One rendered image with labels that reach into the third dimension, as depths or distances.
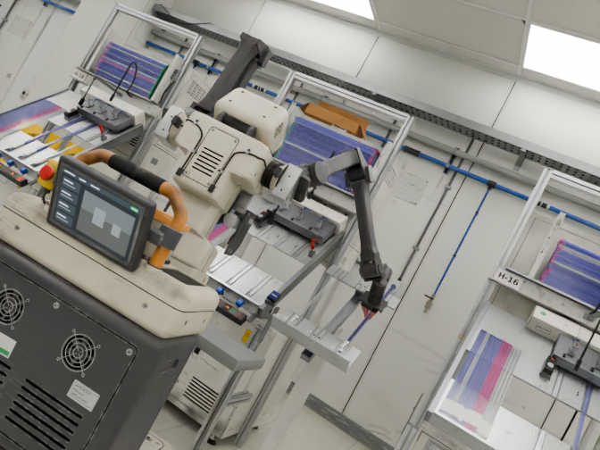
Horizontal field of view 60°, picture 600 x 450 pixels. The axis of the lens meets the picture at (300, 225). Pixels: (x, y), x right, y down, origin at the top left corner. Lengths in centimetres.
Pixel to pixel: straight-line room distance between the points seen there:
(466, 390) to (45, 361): 148
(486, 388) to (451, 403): 17
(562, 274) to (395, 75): 257
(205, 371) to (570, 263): 174
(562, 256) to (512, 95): 213
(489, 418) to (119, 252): 147
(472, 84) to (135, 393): 376
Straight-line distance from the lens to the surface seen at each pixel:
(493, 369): 229
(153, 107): 340
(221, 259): 244
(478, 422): 211
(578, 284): 256
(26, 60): 674
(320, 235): 256
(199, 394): 270
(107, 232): 124
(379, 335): 407
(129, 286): 124
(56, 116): 358
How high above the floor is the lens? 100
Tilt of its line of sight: 3 degrees up
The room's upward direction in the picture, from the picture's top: 28 degrees clockwise
